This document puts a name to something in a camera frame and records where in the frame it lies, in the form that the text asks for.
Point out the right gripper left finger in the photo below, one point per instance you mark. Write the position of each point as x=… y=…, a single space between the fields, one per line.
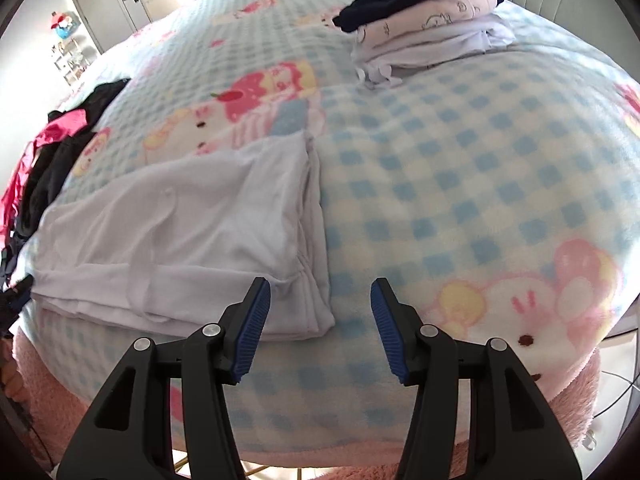
x=126 y=434

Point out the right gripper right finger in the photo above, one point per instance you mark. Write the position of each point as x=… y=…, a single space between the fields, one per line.
x=514 y=433

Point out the light grey navy-trimmed t-shirt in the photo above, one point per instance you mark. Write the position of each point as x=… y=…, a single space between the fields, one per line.
x=167 y=248

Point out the white folded clothes stack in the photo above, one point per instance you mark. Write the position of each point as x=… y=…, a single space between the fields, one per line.
x=427 y=34

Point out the black garment pile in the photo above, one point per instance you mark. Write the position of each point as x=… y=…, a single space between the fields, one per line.
x=44 y=167

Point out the blue checkered cartoon blanket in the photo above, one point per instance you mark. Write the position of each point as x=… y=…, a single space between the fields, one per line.
x=498 y=193

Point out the white shelf with trinkets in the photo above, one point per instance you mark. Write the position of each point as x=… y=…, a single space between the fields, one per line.
x=72 y=57

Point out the red blue plush toy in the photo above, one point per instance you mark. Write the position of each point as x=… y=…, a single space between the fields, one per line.
x=64 y=24

